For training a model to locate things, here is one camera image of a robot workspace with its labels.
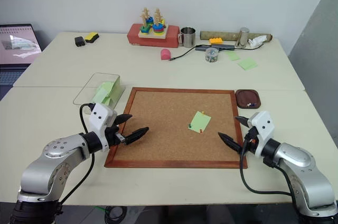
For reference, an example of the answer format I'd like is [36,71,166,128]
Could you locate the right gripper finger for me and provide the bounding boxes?
[218,132,242,154]
[234,115,250,129]

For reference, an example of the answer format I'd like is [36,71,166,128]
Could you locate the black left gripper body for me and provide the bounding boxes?
[105,117,126,151]

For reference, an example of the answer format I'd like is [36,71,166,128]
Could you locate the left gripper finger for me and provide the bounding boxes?
[124,126,150,146]
[115,114,133,127]

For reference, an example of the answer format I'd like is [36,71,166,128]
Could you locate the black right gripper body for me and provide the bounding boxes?
[241,126,259,155]

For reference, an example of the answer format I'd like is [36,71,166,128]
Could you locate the wood-framed cork board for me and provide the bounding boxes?
[104,87,248,170]

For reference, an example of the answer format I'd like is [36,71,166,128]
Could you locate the large green sticky note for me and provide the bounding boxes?
[237,58,258,71]

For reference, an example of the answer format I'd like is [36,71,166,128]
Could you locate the small jar of pins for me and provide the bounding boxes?
[205,47,219,63]

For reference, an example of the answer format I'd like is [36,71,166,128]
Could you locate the brown wooden tray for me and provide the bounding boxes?
[234,89,262,109]

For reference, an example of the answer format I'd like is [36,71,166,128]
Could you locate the pile of green notes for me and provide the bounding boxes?
[91,81,122,105]

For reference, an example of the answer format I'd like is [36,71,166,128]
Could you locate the clear plastic box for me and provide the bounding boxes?
[73,72,126,110]

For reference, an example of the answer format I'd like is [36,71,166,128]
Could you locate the pink foam block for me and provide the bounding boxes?
[160,48,172,61]

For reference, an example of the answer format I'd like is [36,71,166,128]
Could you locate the dark USB hub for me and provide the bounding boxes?
[195,44,236,51]

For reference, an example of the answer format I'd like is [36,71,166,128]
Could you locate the crumpled white paper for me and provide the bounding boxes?
[247,35,268,49]

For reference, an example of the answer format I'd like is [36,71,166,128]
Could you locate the metal cylinder tumbler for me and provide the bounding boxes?
[234,27,250,49]

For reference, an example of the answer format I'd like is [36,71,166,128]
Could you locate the yellow and black eraser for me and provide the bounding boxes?
[84,32,100,43]

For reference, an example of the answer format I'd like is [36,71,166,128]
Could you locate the small black box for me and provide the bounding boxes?
[74,36,87,48]

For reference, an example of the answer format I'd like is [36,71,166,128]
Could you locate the long cardboard tube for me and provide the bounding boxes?
[200,31,273,42]

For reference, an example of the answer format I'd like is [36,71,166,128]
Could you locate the wooden colourful stacking toy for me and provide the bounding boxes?
[138,7,169,39]

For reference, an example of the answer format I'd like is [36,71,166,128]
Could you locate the red rectangular box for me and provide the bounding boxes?
[127,23,181,49]

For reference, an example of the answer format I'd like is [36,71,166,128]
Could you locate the stainless steel mug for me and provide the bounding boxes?
[177,26,196,48]

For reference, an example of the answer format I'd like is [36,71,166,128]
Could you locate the open laptop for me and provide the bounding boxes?
[0,24,43,87]

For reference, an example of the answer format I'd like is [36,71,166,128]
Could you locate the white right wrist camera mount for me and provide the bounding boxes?
[248,110,275,157]

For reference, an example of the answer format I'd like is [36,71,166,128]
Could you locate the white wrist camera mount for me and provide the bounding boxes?
[248,110,275,157]
[88,102,118,152]

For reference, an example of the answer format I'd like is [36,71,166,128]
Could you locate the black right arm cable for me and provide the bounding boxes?
[239,134,302,203]

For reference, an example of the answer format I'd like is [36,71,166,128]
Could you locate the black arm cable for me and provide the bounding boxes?
[59,103,96,205]
[239,134,302,203]

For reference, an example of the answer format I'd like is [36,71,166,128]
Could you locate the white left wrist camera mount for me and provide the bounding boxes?
[88,102,118,152]

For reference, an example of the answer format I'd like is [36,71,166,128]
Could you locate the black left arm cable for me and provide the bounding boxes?
[59,103,96,205]

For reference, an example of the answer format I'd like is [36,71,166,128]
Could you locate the black cables under table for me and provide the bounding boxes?
[104,205,127,224]

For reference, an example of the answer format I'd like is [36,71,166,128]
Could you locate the black USB hub cable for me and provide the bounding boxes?
[168,46,198,62]

